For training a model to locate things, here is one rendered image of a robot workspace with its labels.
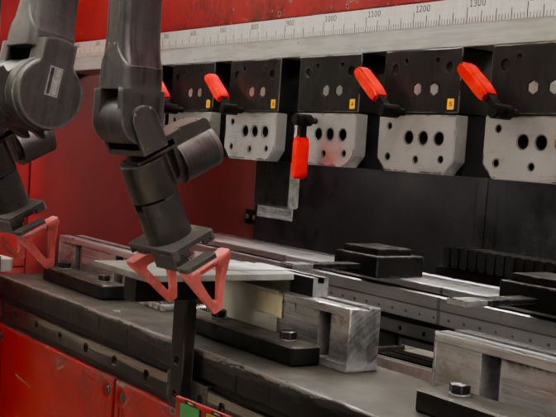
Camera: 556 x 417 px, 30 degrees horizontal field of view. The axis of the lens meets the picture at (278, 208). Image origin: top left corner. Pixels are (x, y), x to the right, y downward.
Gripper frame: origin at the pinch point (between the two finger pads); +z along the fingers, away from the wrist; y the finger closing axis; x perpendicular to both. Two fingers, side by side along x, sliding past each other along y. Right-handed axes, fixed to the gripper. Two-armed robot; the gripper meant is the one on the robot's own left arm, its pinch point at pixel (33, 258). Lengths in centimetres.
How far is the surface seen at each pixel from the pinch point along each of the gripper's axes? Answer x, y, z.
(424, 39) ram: -40, -54, -20
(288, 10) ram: -46, -23, -24
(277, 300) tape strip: -25.4, -24.1, 17.6
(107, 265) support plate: -6.2, -11.2, 2.8
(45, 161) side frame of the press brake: -39, 68, 4
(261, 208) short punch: -35.2, -13.8, 7.0
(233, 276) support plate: -18.2, -25.2, 9.2
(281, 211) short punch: -34.8, -19.6, 6.7
